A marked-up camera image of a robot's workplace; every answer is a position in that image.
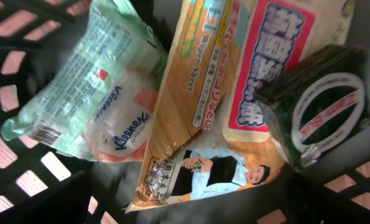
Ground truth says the orange wet sheet package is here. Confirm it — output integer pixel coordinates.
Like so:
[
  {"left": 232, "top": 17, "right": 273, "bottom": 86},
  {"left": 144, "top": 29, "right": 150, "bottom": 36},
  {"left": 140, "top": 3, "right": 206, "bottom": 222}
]
[{"left": 126, "top": 0, "right": 354, "bottom": 212}]

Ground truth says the green Kleenex tissue pack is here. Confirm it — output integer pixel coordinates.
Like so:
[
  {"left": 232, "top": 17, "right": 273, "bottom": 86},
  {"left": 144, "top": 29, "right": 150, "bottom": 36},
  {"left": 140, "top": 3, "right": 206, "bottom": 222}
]
[{"left": 1, "top": 0, "right": 168, "bottom": 163}]

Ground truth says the dark green scrub pad pack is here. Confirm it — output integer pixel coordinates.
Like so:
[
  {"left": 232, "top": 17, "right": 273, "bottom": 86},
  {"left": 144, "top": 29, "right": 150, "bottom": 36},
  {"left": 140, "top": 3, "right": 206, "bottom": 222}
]
[{"left": 255, "top": 44, "right": 370, "bottom": 169}]

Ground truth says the dark grey plastic mesh basket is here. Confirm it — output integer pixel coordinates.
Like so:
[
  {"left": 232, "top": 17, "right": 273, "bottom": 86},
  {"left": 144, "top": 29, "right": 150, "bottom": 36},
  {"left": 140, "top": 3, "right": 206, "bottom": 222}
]
[{"left": 0, "top": 1, "right": 370, "bottom": 223}]

